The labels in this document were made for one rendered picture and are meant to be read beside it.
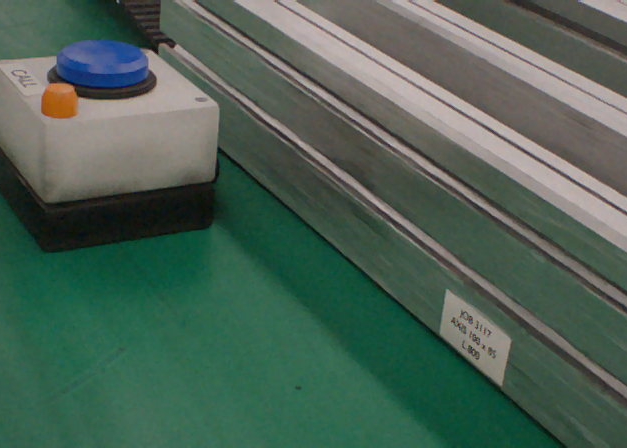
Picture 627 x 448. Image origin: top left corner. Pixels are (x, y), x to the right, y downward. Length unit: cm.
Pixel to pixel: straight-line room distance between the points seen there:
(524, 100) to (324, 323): 13
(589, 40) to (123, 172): 29
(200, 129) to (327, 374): 13
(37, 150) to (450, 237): 17
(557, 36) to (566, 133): 18
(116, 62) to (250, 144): 10
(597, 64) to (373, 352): 26
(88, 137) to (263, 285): 9
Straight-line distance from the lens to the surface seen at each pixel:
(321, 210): 55
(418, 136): 48
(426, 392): 46
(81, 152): 51
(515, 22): 73
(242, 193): 59
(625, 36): 66
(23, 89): 54
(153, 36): 77
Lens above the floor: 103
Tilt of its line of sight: 26 degrees down
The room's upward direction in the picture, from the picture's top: 6 degrees clockwise
